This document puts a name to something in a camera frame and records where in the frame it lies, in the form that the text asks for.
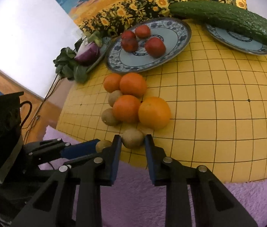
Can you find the red fruit front left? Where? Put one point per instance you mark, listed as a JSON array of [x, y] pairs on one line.
[[129, 44]]

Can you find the blue white left plate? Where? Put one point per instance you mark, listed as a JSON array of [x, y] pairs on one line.
[[103, 44]]

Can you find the red fruit back right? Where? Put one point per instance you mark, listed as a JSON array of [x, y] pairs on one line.
[[143, 31]]

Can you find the green leafy vegetable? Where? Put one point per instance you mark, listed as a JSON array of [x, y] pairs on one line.
[[67, 67]]

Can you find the blue white right plate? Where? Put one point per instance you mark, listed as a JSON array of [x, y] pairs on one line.
[[236, 41]]

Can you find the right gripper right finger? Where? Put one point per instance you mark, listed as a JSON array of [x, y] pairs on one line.
[[194, 196]]

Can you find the halved red onion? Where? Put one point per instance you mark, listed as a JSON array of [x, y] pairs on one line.
[[87, 54]]

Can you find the blue white plate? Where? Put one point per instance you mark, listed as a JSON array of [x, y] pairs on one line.
[[103, 44], [236, 41], [168, 37]]

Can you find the small orange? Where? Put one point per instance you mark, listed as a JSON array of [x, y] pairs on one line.
[[112, 82]]

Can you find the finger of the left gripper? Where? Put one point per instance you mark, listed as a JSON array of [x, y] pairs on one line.
[[80, 150], [40, 152]]

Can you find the large orange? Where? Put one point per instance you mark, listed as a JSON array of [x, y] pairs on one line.
[[154, 113]]

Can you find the red fruit back left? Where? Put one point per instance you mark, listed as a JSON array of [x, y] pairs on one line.
[[128, 34]]

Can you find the kiwi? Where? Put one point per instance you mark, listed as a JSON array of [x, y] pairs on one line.
[[114, 96], [108, 117], [132, 138], [102, 144]]

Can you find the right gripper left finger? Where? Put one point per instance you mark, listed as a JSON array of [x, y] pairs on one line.
[[71, 196]]

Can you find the blue white centre plate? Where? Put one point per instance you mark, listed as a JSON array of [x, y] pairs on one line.
[[168, 37]]

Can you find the green bitter cucumber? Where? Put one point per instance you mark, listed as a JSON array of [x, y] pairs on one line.
[[223, 16]]

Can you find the purple fuzzy cloth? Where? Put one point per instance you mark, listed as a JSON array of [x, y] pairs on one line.
[[194, 196]]

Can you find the yellow go board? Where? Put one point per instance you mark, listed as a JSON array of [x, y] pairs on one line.
[[218, 102]]

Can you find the red fruit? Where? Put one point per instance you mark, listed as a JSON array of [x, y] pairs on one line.
[[129, 44], [155, 47], [128, 34], [143, 31]]

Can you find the red fruit front right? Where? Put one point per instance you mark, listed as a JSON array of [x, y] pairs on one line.
[[155, 47]]

